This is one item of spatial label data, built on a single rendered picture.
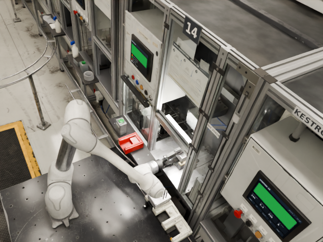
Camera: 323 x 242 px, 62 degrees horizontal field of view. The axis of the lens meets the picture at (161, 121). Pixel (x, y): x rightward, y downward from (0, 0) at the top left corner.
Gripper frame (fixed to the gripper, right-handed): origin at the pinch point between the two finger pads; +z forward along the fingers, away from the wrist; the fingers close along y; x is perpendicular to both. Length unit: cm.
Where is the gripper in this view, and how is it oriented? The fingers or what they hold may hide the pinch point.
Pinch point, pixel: (179, 155)
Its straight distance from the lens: 199.1
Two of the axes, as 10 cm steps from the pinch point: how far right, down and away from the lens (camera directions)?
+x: -5.3, -6.5, 5.5
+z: 8.4, -3.1, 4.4
